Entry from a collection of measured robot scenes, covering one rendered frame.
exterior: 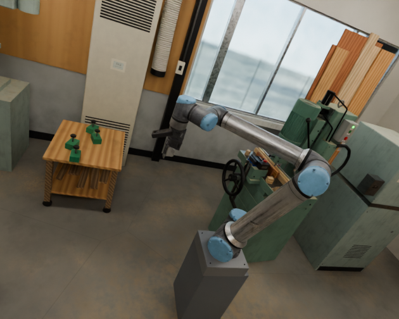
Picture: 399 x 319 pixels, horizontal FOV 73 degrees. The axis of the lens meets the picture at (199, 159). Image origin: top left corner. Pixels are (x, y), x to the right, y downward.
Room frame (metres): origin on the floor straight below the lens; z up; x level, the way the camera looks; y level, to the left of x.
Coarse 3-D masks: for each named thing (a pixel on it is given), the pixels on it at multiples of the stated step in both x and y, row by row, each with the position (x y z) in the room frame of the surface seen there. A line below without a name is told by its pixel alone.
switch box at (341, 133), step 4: (344, 120) 2.04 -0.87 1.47; (348, 120) 2.04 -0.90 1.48; (344, 124) 2.02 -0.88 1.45; (348, 124) 2.00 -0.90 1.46; (352, 124) 2.00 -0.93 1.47; (356, 124) 2.03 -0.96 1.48; (340, 128) 2.03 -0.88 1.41; (344, 128) 2.00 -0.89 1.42; (348, 128) 2.00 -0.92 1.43; (336, 132) 2.03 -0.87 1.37; (340, 132) 2.01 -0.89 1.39; (344, 132) 1.99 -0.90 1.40; (352, 132) 2.03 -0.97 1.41; (336, 136) 2.02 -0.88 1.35; (340, 136) 2.00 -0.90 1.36; (344, 136) 2.00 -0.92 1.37; (348, 136) 2.03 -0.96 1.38; (336, 140) 2.00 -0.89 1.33; (340, 140) 2.00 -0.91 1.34; (344, 140) 2.02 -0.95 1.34
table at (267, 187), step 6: (240, 150) 2.15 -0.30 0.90; (240, 156) 2.12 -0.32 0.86; (246, 156) 2.08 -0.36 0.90; (252, 180) 1.78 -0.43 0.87; (258, 180) 1.82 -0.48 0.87; (264, 180) 1.80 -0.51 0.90; (276, 180) 1.87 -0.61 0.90; (264, 186) 1.77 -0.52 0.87; (270, 186) 1.75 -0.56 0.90; (276, 186) 1.78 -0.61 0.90; (270, 192) 1.70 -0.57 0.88
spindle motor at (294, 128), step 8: (296, 104) 1.97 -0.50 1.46; (304, 104) 1.93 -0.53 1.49; (312, 104) 1.97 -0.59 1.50; (296, 112) 1.94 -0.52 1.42; (304, 112) 1.91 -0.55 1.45; (312, 112) 1.91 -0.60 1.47; (288, 120) 1.97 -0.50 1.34; (296, 120) 1.93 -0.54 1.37; (304, 120) 1.91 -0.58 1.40; (312, 120) 1.93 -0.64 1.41; (288, 128) 1.94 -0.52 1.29; (296, 128) 1.91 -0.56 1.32; (304, 128) 1.92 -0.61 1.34; (280, 136) 1.97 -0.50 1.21; (288, 136) 1.92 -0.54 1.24; (296, 136) 1.92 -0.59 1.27; (304, 136) 1.94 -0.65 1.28; (296, 144) 1.92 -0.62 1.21
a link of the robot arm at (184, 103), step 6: (180, 96) 1.28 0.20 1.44; (186, 96) 1.30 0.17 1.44; (180, 102) 1.25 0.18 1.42; (186, 102) 1.25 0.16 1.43; (192, 102) 1.26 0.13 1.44; (174, 108) 1.28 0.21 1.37; (180, 108) 1.25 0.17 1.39; (186, 108) 1.24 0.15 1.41; (174, 114) 1.26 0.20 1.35; (180, 114) 1.25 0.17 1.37; (186, 114) 1.24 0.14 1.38; (180, 120) 1.25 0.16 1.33; (186, 120) 1.27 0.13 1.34
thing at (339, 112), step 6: (336, 108) 2.09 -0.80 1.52; (342, 108) 2.18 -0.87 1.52; (336, 114) 2.00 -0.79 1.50; (342, 114) 2.02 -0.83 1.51; (348, 114) 2.06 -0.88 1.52; (330, 120) 2.02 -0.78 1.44; (336, 120) 2.01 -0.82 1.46; (342, 120) 2.04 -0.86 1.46; (354, 120) 2.10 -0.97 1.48; (330, 126) 2.00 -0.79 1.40; (336, 126) 2.03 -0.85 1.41; (324, 132) 2.01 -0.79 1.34; (318, 138) 2.02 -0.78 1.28; (324, 138) 2.01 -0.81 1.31; (330, 156) 2.10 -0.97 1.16; (282, 168) 2.15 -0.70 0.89; (288, 168) 2.11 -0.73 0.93; (288, 174) 2.08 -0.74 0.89
